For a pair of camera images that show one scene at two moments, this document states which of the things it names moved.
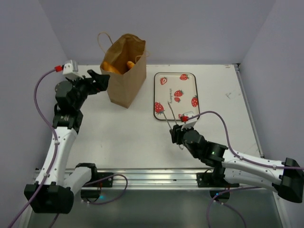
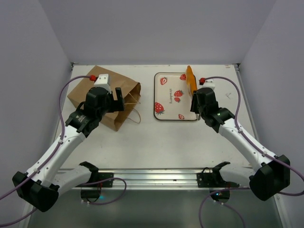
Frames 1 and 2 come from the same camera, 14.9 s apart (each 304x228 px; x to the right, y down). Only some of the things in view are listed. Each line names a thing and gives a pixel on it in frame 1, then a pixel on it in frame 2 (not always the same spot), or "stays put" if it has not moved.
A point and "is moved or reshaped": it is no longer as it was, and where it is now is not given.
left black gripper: x=101 y=79 → x=116 y=105
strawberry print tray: x=179 y=90 stays put
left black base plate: x=96 y=176 stays put
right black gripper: x=177 y=134 → x=196 y=103
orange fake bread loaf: x=130 y=64 → x=191 y=80
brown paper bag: x=125 y=61 is moved or reshaped
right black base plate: x=205 y=180 stays put
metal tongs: x=181 y=147 → x=196 y=105
